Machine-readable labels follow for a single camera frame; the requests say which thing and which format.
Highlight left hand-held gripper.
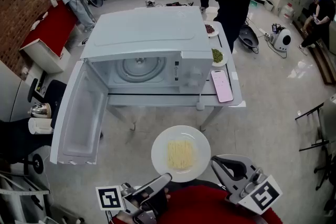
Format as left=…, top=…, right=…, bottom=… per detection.
left=95, top=172, right=173, bottom=224

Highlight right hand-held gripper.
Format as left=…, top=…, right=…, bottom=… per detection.
left=211, top=154, right=283, bottom=215

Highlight white plate with noodles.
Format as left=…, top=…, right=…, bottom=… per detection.
left=151, top=125, right=212, bottom=183

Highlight yellowish powder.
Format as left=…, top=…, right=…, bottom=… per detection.
left=166, top=140, right=198, bottom=172

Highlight white microwave oven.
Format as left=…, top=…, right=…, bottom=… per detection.
left=49, top=5, right=214, bottom=165

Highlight person's left forearm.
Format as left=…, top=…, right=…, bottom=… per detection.
left=111, top=214, right=137, bottom=224

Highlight person's red top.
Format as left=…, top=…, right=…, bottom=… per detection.
left=157, top=185, right=284, bottom=224

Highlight white table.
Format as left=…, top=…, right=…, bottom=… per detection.
left=106, top=6, right=247, bottom=132

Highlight pink smartphone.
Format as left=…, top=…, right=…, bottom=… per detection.
left=211, top=69, right=234, bottom=103

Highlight black chair base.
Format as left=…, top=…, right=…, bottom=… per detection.
left=313, top=152, right=336, bottom=192

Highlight white plate under green beans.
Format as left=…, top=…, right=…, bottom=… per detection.
left=211, top=47, right=228, bottom=68

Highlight green beans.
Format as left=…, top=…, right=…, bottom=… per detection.
left=211, top=48, right=224, bottom=64

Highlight white cup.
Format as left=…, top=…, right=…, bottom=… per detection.
left=28, top=117, right=53, bottom=135

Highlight black office chair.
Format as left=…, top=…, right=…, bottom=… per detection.
left=27, top=78, right=68, bottom=129

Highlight silver kettle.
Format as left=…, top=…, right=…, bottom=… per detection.
left=28, top=102, right=51, bottom=118

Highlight white round device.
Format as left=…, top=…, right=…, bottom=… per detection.
left=269, top=24, right=292, bottom=52

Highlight white plate under red beans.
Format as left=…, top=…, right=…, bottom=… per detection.
left=204, top=20, right=219, bottom=38

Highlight black wheeled bench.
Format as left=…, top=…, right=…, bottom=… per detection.
left=0, top=118, right=53, bottom=175

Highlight water jug with red label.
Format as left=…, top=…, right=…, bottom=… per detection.
left=280, top=3, right=294, bottom=19

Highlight white board panel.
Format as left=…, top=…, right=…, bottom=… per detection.
left=0, top=60, right=29, bottom=124

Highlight red topped white cabinet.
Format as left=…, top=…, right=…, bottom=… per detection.
left=18, top=0, right=79, bottom=74

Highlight grey chair with black frame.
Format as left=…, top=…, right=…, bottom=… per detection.
left=295, top=94, right=336, bottom=153

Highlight white shelf frame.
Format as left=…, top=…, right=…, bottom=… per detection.
left=0, top=173, right=50, bottom=224

